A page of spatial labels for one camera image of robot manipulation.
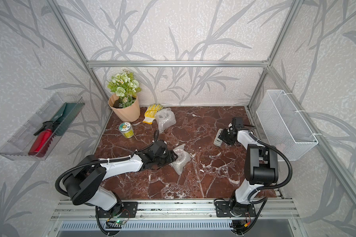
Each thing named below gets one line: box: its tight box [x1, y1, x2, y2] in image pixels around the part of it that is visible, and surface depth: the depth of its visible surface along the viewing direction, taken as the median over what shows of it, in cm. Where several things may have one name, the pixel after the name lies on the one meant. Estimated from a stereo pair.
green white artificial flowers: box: [107, 69, 142, 109], surface depth 98 cm
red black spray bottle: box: [28, 120, 58, 158], surface depth 61 cm
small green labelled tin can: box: [118, 121, 135, 139], surface depth 101 cm
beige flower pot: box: [108, 93, 141, 123], surface depth 101 cm
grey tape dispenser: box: [213, 128, 223, 147], surface depth 99 cm
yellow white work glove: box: [142, 103, 164, 125], surface depth 118 cm
